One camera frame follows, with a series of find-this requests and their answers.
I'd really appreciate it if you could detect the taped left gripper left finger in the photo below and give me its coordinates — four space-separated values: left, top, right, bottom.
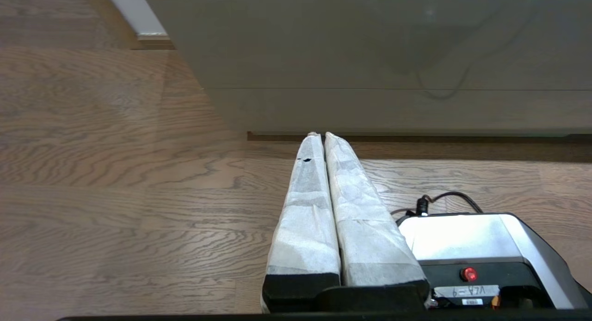
261 133 342 312

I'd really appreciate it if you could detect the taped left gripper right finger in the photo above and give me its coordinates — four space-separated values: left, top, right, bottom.
325 132 430 290

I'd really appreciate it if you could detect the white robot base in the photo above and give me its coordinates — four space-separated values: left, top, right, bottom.
397 212 592 310

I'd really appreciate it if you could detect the glossy beige drawer cabinet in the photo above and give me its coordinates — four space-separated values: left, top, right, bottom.
142 0 592 143

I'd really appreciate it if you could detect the white handwritten label sticker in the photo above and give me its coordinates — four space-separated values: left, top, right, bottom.
434 284 501 299

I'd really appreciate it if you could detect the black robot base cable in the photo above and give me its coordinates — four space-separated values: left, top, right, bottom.
391 191 484 217

